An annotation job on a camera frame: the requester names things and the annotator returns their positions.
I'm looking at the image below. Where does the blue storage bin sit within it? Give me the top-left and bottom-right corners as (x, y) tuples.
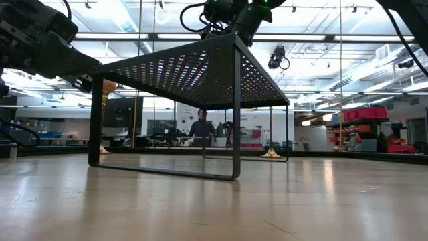
(37, 131), (63, 139)

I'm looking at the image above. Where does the black perforated metal shelf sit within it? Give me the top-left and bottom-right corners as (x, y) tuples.
(88, 32), (290, 182)

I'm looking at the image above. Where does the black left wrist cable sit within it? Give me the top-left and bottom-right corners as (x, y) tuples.
(61, 0), (73, 21)

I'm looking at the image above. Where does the black monitor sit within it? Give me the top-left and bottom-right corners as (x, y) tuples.
(102, 96), (144, 129)

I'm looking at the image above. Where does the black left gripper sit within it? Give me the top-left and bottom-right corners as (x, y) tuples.
(0, 0), (102, 94)

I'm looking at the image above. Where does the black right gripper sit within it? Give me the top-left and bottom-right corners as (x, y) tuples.
(229, 0), (279, 47)

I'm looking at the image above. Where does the black overhead light bar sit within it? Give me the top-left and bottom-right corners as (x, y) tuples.
(72, 31), (428, 44)

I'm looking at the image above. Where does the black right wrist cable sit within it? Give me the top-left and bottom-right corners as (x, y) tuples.
(179, 2), (210, 34)

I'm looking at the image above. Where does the black ceiling fixture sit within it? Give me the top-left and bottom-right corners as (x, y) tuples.
(397, 58), (415, 70)

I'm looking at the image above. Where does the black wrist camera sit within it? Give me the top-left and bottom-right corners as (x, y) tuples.
(43, 11), (80, 44)
(203, 0), (235, 21)

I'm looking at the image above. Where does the person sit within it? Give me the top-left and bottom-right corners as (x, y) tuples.
(187, 108), (217, 148)

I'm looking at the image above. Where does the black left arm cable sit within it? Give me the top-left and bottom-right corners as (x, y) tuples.
(0, 115), (41, 149)

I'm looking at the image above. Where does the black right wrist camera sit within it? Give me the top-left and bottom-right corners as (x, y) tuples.
(203, 0), (235, 21)

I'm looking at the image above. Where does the black storage rack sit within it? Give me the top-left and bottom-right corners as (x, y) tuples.
(326, 116), (391, 153)

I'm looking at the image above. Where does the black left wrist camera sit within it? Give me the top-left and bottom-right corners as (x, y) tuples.
(43, 11), (80, 44)

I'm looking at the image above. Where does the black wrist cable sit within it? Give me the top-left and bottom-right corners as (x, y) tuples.
(61, 0), (73, 21)
(179, 2), (210, 34)

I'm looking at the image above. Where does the black ceiling-mounted camera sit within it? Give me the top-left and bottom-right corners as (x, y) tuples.
(267, 45), (291, 71)

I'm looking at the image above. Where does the tall gold candlestick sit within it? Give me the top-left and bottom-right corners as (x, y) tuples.
(98, 79), (117, 155)
(260, 106), (284, 159)

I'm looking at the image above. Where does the black table frame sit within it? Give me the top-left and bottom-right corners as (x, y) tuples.
(0, 144), (428, 166)

